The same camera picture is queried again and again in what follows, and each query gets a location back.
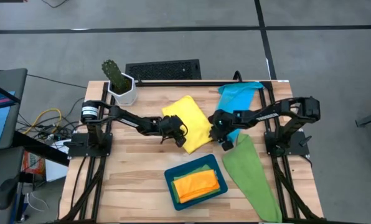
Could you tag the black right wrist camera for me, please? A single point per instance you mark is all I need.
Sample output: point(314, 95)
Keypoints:
point(227, 145)

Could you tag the orange microfiber towel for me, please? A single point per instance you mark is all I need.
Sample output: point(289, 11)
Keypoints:
point(196, 186)

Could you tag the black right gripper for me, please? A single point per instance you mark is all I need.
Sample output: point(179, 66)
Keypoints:
point(223, 123)

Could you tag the orange bag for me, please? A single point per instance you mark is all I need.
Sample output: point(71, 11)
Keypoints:
point(33, 163)

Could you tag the green microfiber towel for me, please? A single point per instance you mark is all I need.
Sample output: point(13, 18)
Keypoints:
point(251, 177)
point(194, 170)

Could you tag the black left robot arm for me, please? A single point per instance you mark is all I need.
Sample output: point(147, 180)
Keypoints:
point(126, 119)

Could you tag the blue microfiber towel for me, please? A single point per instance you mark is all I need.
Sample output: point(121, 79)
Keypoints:
point(238, 96)

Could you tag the black monitor stand bar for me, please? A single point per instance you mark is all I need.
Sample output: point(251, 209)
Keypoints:
point(39, 149)

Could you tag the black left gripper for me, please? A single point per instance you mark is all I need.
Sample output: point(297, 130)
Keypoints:
point(173, 126)

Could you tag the black aluminium table frame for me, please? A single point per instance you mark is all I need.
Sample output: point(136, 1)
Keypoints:
point(96, 193)

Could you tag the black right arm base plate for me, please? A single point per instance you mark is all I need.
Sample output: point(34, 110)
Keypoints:
point(297, 146)

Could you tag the white hexagonal plant pot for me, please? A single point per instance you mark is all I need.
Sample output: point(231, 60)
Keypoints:
point(123, 97)

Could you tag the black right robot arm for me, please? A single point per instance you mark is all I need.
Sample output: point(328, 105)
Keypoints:
point(275, 112)

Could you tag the teal plastic bin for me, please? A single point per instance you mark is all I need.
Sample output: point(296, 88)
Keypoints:
point(179, 169)

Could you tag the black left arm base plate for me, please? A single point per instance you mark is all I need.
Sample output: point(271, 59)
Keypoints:
point(79, 149)

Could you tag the black computer mouse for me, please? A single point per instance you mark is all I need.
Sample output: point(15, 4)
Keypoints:
point(5, 194)

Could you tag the white power adapter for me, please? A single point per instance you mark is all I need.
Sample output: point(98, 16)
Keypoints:
point(61, 145)

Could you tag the yellow microfiber towel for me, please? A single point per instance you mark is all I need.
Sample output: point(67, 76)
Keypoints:
point(191, 124)

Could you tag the tilted monitor with blue screen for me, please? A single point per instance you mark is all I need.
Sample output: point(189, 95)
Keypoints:
point(2, 118)

